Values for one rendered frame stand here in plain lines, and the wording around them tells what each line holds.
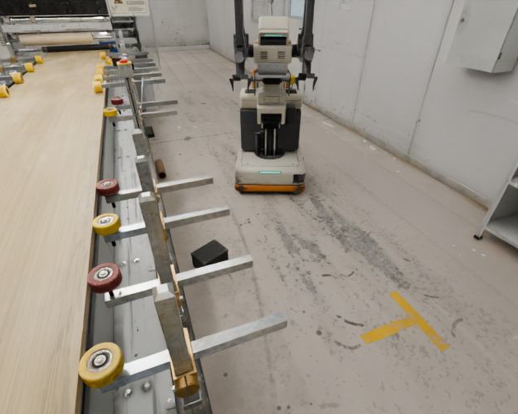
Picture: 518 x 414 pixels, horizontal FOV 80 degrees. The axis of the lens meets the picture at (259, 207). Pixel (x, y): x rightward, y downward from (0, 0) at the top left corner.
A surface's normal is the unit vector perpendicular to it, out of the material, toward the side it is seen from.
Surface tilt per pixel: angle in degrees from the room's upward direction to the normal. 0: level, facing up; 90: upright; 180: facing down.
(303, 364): 0
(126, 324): 0
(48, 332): 0
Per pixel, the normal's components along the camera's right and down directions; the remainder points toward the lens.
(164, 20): 0.36, 0.53
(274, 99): -0.02, 0.68
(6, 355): 0.00, -0.82
